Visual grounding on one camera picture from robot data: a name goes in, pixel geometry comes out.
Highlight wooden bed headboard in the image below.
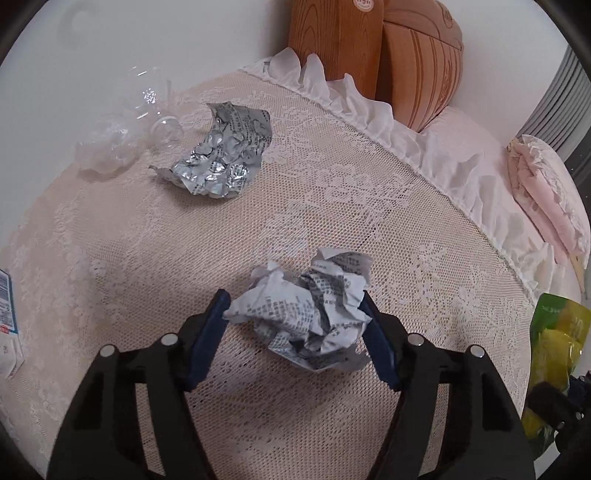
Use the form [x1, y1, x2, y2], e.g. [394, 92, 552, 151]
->
[288, 0, 464, 131]

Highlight clear plastic bag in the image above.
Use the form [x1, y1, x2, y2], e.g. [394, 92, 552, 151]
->
[74, 113, 142, 175]

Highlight lace tablecloth with ruffle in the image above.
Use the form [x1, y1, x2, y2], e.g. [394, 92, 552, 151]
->
[1, 50, 563, 472]

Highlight green yellow chip bag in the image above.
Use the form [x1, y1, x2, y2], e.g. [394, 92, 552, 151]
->
[522, 293, 590, 458]

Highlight pink bed sheet mattress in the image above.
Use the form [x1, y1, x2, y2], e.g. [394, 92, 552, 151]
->
[423, 106, 579, 299]

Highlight clear plastic cup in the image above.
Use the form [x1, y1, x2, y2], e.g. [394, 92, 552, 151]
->
[122, 66, 184, 148]

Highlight blue white milk carton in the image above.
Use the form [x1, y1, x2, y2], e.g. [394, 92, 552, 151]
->
[0, 270, 24, 379]

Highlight folded pink blanket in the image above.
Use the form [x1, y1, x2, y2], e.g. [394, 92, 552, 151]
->
[507, 134, 590, 265]

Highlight printed white paper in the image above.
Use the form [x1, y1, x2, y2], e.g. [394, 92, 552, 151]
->
[224, 248, 373, 372]

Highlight silver foil blister pack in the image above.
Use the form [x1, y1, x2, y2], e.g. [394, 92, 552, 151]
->
[151, 102, 273, 199]

